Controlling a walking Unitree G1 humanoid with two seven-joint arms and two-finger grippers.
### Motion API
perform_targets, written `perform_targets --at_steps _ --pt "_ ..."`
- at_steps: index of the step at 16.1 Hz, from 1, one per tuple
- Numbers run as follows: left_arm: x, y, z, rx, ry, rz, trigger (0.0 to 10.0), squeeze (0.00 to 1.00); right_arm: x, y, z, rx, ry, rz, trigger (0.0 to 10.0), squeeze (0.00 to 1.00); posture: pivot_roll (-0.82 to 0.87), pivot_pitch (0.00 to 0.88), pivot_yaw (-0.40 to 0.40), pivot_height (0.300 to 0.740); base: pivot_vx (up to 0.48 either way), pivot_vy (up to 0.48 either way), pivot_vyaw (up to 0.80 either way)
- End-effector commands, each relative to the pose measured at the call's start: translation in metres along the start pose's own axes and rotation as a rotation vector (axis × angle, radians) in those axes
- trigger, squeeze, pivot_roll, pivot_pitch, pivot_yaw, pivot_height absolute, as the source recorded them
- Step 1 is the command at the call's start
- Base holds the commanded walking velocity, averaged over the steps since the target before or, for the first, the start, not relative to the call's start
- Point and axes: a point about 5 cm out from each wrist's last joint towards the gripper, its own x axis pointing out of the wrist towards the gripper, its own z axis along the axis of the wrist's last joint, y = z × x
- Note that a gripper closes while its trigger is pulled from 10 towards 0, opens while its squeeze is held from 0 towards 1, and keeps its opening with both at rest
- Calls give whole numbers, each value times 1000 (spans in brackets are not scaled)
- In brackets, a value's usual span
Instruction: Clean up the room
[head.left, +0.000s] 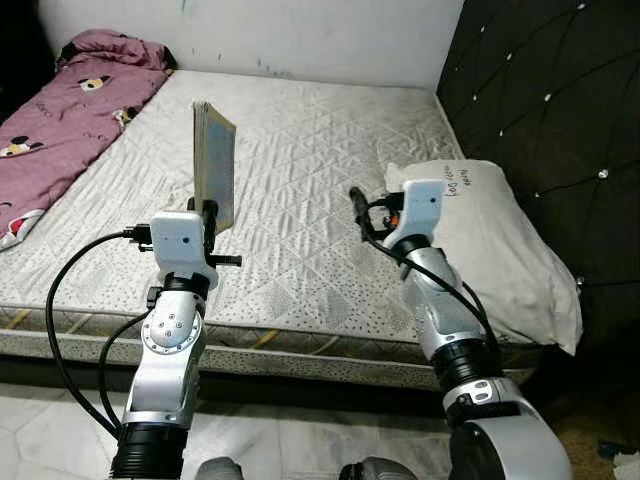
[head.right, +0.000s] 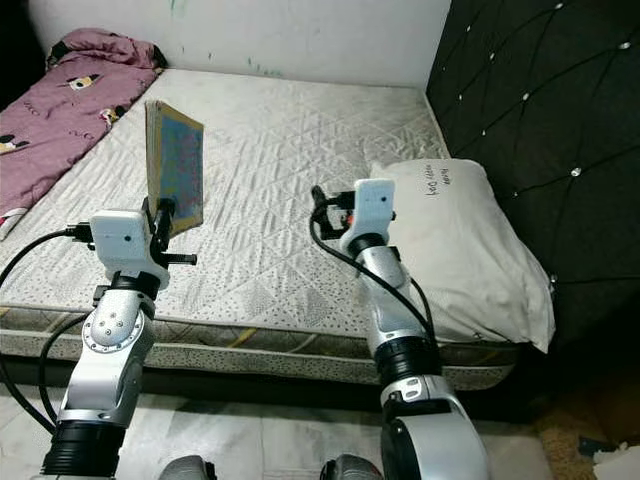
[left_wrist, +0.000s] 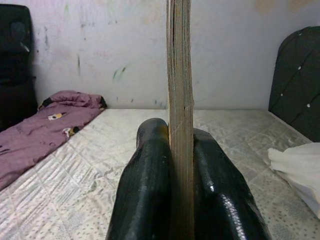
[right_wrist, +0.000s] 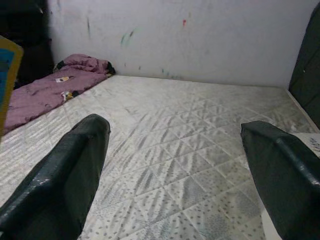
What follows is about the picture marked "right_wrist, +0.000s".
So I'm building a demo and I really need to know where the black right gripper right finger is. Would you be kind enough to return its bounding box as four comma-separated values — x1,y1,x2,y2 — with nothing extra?
240,120,320,240

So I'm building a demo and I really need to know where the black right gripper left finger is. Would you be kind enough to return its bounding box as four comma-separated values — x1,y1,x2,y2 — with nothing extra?
0,113,111,240

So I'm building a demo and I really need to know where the yellow blue picture book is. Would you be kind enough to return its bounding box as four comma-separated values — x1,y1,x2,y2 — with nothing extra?
0,34,25,137

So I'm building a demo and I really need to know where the purple cartoon print quilt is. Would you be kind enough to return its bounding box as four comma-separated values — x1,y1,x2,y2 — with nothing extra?
3,53,116,135

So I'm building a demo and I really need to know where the black tufted headboard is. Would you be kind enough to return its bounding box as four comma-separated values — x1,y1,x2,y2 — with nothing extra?
288,2,320,130

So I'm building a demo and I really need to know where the white quilted mattress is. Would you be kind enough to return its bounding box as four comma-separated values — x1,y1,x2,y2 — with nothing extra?
0,74,320,240

